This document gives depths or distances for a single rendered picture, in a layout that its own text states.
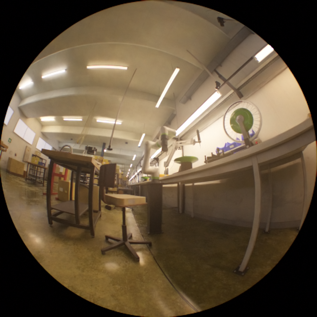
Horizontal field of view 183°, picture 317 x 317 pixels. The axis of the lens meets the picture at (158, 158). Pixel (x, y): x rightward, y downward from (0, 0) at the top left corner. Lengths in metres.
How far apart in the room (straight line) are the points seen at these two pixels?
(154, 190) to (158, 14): 3.62
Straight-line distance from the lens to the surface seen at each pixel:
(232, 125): 1.25
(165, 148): 1.13
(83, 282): 0.92
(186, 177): 1.20
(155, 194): 1.48
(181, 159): 1.13
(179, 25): 3.02
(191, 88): 3.24
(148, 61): 3.71
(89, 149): 1.74
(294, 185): 1.63
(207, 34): 3.18
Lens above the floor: 0.72
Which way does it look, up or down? 17 degrees up
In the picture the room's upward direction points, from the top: 1 degrees clockwise
